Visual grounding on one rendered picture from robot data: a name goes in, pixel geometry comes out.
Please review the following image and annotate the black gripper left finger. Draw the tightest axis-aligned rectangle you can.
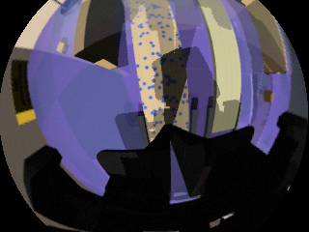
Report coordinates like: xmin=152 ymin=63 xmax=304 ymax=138
xmin=97 ymin=124 xmax=171 ymax=201

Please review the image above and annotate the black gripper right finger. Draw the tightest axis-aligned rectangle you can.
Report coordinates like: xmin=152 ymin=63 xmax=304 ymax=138
xmin=167 ymin=124 xmax=254 ymax=197

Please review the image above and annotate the tan cube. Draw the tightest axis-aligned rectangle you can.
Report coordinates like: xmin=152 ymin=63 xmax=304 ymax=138
xmin=263 ymin=90 xmax=274 ymax=103

